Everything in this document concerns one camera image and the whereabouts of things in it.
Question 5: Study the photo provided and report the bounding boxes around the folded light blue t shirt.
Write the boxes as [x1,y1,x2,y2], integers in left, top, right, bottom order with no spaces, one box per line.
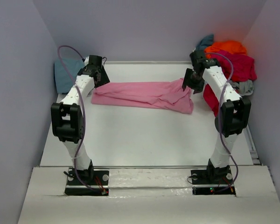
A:
[54,58,84,94]

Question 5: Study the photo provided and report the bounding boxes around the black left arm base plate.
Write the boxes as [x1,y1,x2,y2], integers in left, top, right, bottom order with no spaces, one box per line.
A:
[63,168,109,196]

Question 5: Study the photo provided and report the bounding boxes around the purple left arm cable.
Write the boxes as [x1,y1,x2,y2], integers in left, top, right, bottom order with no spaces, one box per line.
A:
[57,45,108,194]

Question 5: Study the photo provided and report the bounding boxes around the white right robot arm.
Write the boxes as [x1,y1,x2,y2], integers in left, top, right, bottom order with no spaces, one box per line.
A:
[182,50,251,186]

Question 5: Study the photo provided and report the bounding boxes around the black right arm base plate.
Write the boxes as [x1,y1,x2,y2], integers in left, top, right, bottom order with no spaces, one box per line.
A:
[187,169,236,196]

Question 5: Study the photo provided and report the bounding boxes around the orange t shirt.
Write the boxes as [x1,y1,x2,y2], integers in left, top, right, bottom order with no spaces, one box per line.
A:
[204,40,247,55]

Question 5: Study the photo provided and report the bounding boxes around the teal t shirt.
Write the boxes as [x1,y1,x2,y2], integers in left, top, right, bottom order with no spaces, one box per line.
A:
[196,34,214,50]

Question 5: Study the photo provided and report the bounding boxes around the pink t shirt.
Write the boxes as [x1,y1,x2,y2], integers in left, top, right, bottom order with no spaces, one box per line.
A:
[91,78,194,114]

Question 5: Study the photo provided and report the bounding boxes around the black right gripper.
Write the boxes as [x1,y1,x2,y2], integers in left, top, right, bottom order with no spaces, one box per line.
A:
[183,68,206,94]

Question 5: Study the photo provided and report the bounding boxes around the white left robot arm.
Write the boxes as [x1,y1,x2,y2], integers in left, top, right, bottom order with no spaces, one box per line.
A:
[51,55,110,186]

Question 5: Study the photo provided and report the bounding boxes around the grey t shirt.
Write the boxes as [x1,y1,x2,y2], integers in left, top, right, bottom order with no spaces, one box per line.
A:
[230,80,254,96]

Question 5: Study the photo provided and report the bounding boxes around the magenta t shirt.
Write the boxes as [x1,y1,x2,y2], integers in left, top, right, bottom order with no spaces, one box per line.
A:
[202,50,258,117]

